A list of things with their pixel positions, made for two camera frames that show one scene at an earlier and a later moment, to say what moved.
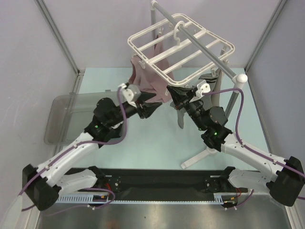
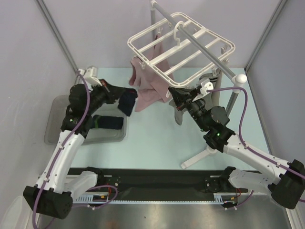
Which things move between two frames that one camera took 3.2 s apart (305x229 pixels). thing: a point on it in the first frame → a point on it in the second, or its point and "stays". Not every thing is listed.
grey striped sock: x=211 y=79 stays
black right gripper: x=184 y=101 stays
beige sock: x=216 y=97 stays
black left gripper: x=147 y=108 → x=113 y=93
